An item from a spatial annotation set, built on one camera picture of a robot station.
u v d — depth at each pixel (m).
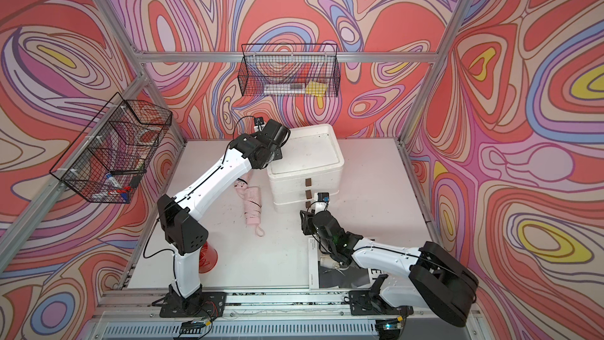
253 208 0.93
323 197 0.73
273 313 0.73
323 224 0.62
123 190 0.63
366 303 0.73
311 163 0.80
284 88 0.82
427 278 0.42
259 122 0.72
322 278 0.75
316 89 0.91
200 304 0.71
